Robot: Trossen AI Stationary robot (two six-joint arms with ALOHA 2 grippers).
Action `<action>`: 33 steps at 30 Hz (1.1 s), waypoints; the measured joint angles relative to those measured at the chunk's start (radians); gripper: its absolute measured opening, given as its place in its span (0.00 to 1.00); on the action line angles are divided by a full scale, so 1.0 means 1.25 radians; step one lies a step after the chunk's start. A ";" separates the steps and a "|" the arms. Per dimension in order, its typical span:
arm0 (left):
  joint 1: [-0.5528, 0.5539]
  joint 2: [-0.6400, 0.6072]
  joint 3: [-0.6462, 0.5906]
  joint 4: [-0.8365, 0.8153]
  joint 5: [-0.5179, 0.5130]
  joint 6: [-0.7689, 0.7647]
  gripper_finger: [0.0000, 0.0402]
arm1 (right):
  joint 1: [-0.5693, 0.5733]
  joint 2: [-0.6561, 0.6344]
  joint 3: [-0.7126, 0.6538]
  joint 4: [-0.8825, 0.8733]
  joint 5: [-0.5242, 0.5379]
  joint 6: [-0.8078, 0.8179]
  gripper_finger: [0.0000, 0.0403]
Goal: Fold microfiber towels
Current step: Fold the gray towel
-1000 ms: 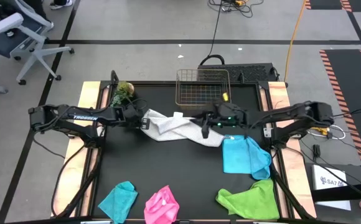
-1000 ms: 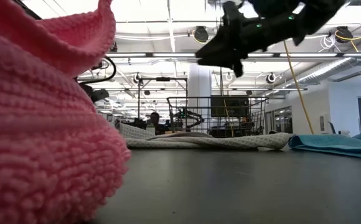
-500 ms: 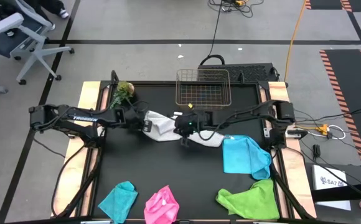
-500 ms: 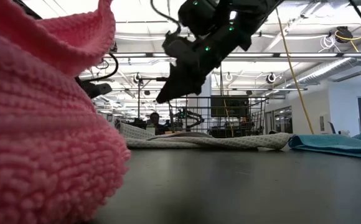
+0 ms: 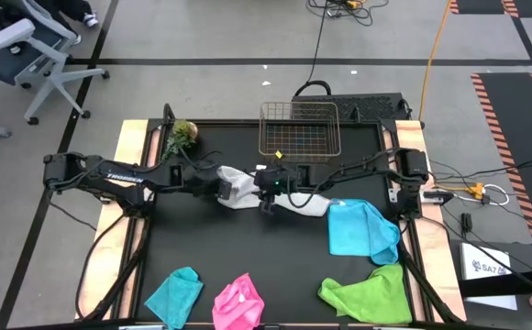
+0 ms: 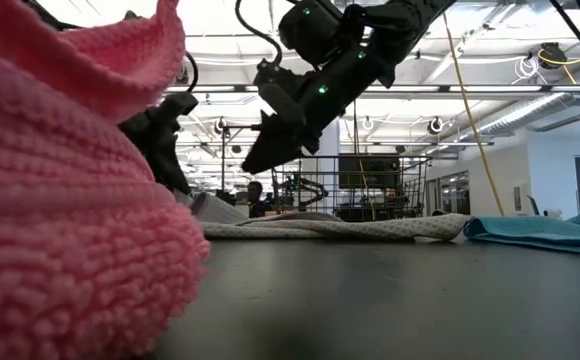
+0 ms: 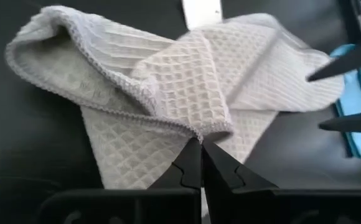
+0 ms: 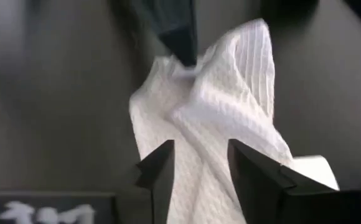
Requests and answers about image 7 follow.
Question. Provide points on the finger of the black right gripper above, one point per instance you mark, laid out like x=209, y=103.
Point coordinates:
x=354, y=123
x=348, y=62

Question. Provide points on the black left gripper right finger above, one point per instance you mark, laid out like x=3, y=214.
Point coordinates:
x=246, y=205

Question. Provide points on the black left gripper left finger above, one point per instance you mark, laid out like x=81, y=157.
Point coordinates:
x=168, y=205

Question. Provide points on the light blue microfiber towel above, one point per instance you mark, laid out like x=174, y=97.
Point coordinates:
x=351, y=99

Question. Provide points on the white waffle weave towel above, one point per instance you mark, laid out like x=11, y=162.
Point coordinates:
x=168, y=77

